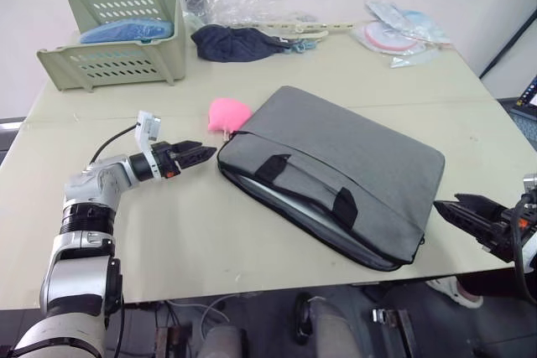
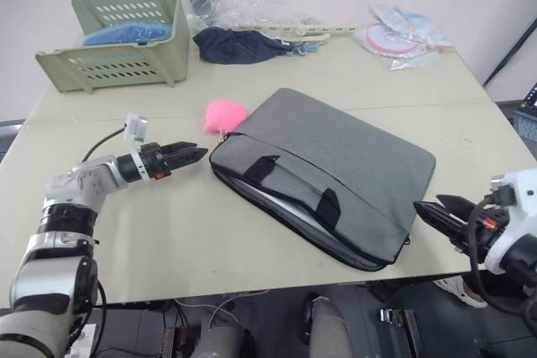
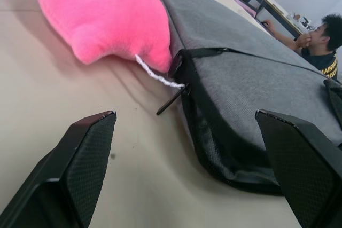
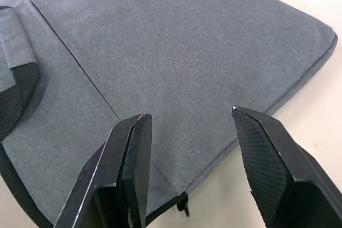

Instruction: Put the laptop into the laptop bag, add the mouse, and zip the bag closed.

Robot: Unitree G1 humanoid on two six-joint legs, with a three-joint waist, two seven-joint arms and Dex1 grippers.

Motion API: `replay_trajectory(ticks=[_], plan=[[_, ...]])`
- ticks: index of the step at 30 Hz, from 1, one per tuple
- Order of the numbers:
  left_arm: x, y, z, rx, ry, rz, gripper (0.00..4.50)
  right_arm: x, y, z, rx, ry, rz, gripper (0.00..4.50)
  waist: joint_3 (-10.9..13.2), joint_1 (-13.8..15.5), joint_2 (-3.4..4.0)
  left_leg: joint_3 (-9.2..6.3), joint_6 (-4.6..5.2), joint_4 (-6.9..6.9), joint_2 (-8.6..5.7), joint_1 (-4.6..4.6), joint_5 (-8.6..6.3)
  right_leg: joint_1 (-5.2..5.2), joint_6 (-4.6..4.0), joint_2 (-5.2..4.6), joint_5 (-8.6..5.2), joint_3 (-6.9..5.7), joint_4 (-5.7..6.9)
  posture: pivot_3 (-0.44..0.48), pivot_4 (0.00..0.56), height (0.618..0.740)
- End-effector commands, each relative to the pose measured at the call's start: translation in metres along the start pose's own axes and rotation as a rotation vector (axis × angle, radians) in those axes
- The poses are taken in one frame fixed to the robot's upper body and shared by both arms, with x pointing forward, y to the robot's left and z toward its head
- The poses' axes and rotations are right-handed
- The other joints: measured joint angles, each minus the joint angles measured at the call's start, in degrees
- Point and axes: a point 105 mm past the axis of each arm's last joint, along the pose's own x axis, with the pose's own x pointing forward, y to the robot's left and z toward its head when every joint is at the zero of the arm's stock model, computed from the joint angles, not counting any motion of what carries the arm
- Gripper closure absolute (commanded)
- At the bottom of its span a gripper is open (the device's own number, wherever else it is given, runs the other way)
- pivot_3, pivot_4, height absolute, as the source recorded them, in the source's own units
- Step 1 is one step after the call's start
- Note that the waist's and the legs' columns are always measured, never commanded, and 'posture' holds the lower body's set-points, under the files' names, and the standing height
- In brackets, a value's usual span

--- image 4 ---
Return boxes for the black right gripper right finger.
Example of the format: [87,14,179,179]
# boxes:
[231,106,342,228]

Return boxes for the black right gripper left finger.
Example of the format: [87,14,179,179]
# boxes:
[54,113,153,228]

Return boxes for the grey fabric laptop bag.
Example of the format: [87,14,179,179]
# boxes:
[0,0,339,228]

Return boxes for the black zipper pull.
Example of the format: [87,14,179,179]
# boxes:
[176,192,191,218]

